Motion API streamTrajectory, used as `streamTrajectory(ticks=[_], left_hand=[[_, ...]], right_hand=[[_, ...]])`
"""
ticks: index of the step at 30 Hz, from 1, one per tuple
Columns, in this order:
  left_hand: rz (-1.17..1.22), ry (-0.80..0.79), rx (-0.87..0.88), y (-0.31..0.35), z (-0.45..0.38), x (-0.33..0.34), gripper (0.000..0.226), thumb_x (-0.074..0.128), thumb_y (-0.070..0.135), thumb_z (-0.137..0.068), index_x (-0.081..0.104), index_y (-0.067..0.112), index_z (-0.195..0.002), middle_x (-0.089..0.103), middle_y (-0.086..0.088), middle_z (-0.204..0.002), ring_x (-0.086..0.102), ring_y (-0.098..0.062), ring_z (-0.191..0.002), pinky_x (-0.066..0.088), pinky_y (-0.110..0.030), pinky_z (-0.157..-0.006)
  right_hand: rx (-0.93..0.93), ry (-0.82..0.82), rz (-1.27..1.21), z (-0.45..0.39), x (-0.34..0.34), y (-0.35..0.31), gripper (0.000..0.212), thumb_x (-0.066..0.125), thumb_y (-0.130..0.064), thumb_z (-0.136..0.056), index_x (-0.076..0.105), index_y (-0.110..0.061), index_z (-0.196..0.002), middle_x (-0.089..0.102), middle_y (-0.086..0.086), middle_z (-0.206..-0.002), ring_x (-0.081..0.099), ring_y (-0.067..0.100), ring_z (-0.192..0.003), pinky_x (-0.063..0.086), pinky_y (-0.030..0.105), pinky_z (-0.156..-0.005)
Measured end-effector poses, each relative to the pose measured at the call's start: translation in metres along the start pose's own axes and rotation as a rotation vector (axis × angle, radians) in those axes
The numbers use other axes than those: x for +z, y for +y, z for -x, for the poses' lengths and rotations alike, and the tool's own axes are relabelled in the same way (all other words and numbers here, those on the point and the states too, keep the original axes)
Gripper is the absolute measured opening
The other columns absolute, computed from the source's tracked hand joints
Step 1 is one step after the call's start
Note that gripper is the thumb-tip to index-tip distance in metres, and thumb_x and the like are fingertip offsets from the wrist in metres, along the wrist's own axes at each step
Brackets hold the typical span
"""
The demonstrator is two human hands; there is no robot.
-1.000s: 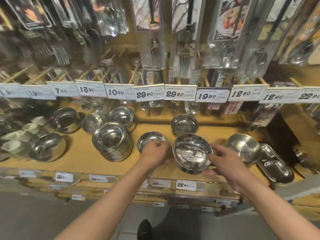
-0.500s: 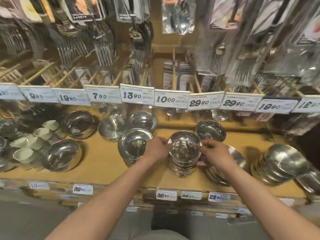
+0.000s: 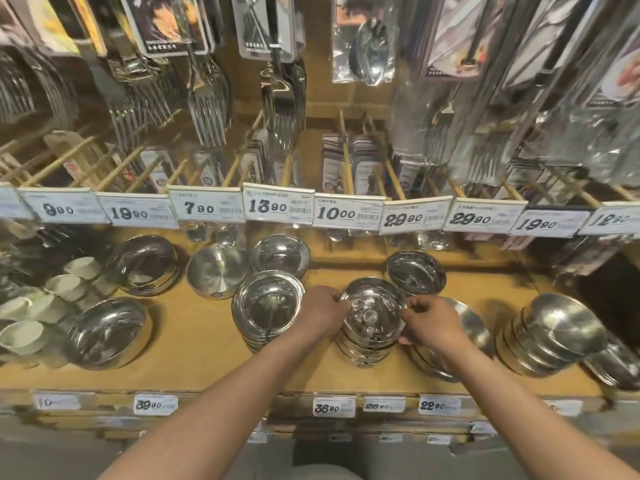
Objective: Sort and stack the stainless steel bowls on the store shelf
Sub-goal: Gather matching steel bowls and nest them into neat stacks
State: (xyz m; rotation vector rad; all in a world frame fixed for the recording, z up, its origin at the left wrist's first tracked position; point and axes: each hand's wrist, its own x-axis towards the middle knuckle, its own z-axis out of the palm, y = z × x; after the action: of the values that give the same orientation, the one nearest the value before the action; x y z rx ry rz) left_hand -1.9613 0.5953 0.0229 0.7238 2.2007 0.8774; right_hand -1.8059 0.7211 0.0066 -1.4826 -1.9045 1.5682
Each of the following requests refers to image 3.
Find person's left hand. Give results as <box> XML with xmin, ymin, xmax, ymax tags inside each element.
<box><xmin>291</xmin><ymin>286</ymin><xmax>347</xmax><ymax>349</ymax></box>

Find person's right hand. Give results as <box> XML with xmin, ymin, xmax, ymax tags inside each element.
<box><xmin>398</xmin><ymin>295</ymin><xmax>471</xmax><ymax>353</ymax></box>

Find single shiny steel bowl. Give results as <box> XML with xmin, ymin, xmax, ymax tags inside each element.
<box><xmin>341</xmin><ymin>277</ymin><xmax>409</xmax><ymax>345</ymax></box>

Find person's left forearm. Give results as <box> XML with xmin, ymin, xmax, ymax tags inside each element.
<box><xmin>97</xmin><ymin>335</ymin><xmax>321</xmax><ymax>480</ymax></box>

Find person's right forearm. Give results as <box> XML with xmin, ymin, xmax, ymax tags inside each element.
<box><xmin>432</xmin><ymin>340</ymin><xmax>640</xmax><ymax>480</ymax></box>

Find small steel bowl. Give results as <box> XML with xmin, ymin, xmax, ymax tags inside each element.
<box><xmin>249</xmin><ymin>234</ymin><xmax>311</xmax><ymax>281</ymax></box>
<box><xmin>386</xmin><ymin>250</ymin><xmax>448</xmax><ymax>298</ymax></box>

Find stack of steel bowls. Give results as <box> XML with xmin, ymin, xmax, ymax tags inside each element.
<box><xmin>231</xmin><ymin>274</ymin><xmax>306</xmax><ymax>354</ymax></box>
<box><xmin>335</xmin><ymin>329</ymin><xmax>407</xmax><ymax>368</ymax></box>
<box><xmin>107</xmin><ymin>235</ymin><xmax>180</xmax><ymax>297</ymax></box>
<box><xmin>495</xmin><ymin>293</ymin><xmax>609</xmax><ymax>379</ymax></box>

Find stack of steel plates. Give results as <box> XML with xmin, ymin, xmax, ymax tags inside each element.
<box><xmin>407</xmin><ymin>297</ymin><xmax>496</xmax><ymax>384</ymax></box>
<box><xmin>581</xmin><ymin>340</ymin><xmax>640</xmax><ymax>391</ymax></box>

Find row of large price tags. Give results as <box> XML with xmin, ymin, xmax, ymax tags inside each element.
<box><xmin>0</xmin><ymin>183</ymin><xmax>640</xmax><ymax>239</ymax></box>

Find row of small price labels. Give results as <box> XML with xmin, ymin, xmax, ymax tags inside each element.
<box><xmin>32</xmin><ymin>392</ymin><xmax>586</xmax><ymax>445</ymax></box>

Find brushed steel bowl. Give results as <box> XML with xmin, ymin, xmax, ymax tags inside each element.
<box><xmin>185</xmin><ymin>244</ymin><xmax>250</xmax><ymax>301</ymax></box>

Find small packaged cutlery packs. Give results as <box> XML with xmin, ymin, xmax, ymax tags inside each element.
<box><xmin>321</xmin><ymin>134</ymin><xmax>383</xmax><ymax>196</ymax></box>

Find wooden display shelf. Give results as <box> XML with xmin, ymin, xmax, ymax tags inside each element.
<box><xmin>0</xmin><ymin>222</ymin><xmax>640</xmax><ymax>448</ymax></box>

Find row of wooden display pegs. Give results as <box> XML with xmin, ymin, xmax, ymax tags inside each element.
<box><xmin>0</xmin><ymin>109</ymin><xmax>640</xmax><ymax>209</ymax></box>

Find wide steel bowl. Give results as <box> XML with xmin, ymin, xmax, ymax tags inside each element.
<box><xmin>64</xmin><ymin>296</ymin><xmax>152</xmax><ymax>371</ymax></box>

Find hanging pack of steel forks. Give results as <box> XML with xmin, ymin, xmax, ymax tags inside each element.
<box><xmin>80</xmin><ymin>0</ymin><xmax>188</xmax><ymax>153</ymax></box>
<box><xmin>0</xmin><ymin>0</ymin><xmax>83</xmax><ymax>128</ymax></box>
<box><xmin>184</xmin><ymin>0</ymin><xmax>234</xmax><ymax>148</ymax></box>

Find white ceramic dish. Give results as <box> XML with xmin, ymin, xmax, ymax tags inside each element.
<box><xmin>0</xmin><ymin>320</ymin><xmax>51</xmax><ymax>357</ymax></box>
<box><xmin>44</xmin><ymin>274</ymin><xmax>89</xmax><ymax>302</ymax></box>
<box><xmin>64</xmin><ymin>256</ymin><xmax>104</xmax><ymax>281</ymax></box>
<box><xmin>0</xmin><ymin>293</ymin><xmax>56</xmax><ymax>323</ymax></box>

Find hanging pack of steel spoons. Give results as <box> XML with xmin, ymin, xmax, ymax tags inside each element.
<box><xmin>331</xmin><ymin>0</ymin><xmax>399</xmax><ymax>87</ymax></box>

